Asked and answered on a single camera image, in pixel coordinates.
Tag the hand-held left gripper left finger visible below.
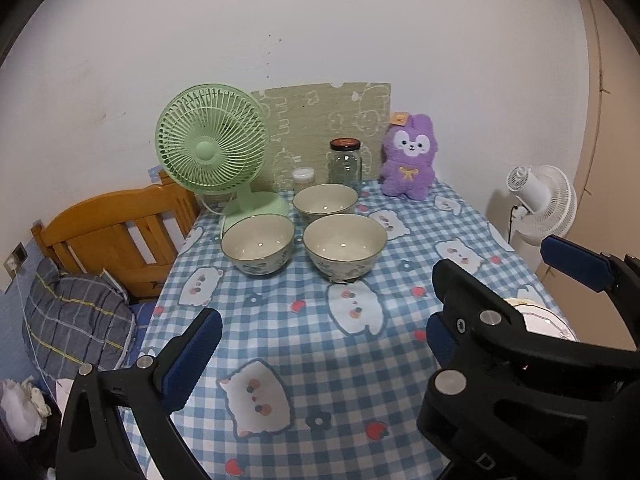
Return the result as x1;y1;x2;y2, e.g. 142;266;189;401
55;307;223;480

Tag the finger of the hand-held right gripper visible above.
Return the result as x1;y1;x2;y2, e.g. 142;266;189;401
541;234;640;353
417;259;640;480

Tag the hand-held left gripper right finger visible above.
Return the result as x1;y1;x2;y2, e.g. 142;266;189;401
426;314;457;368

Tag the round yellow floral plate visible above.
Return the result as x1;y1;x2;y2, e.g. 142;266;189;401
504;296;541;313

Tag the beige floral ceramic bowl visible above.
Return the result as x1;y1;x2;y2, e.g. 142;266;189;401
302;213;387;283
220;214;296;277
292;184;360;223

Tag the blue bed sheet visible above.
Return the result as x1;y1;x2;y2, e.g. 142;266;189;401
125;300;166;361

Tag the white fan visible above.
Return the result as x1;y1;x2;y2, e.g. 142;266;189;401
505;164;578;248

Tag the blue checkered tablecloth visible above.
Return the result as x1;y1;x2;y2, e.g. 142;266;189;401
117;176;581;480

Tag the beige door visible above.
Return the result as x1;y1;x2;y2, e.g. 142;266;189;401
570;0;640;286

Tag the grey plaid pillow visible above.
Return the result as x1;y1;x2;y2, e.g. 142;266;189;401
22;257;137;381

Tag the pale pink garment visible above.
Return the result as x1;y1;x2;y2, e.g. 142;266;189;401
52;375;81;406

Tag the purple plush toy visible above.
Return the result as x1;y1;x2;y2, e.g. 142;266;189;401
378;111;437;201

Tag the wooden bed headboard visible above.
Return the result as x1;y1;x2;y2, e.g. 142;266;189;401
31;170;201;301

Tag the white crumpled cloth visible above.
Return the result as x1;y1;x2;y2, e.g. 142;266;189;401
0;377;52;443

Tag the glass jar with black lid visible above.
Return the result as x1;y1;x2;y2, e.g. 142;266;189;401
327;138;363;193

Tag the green desk fan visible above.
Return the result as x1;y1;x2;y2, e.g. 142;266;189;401
154;84;291;233

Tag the clear cotton swab box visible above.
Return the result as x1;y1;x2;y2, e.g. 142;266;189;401
292;166;316;195

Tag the green cartoon-print mat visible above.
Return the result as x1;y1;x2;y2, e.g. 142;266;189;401
250;80;392;193

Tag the black power cable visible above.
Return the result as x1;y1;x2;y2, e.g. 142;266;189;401
507;202;521;246

